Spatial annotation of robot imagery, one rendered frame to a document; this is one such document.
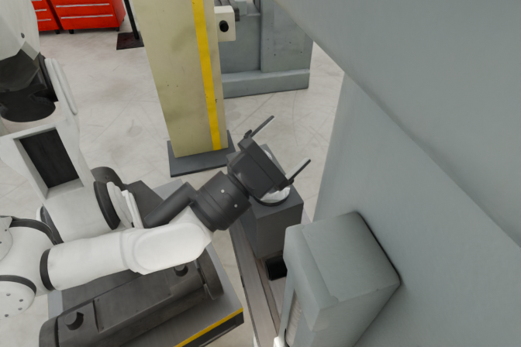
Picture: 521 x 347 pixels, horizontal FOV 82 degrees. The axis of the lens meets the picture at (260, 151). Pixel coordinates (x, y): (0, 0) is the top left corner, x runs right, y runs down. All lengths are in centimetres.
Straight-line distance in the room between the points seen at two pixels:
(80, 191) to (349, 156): 76
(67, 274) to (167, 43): 154
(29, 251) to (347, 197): 51
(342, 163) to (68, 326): 114
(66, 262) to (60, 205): 32
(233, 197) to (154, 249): 15
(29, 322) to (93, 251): 155
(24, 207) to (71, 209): 174
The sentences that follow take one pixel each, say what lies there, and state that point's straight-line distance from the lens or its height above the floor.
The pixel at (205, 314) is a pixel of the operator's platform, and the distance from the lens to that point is 136.
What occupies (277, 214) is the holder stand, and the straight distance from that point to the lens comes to 69.
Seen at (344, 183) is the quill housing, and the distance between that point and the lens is 17.
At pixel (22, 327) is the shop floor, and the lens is 211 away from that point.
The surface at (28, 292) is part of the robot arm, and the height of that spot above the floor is 124.
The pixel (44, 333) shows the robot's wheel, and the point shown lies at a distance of 131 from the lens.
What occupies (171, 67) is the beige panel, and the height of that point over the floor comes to 78.
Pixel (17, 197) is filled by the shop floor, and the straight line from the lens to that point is 271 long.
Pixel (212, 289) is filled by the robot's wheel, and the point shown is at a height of 54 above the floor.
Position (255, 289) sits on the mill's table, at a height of 93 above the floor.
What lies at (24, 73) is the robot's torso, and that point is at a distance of 68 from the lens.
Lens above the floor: 168
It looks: 44 degrees down
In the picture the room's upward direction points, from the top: straight up
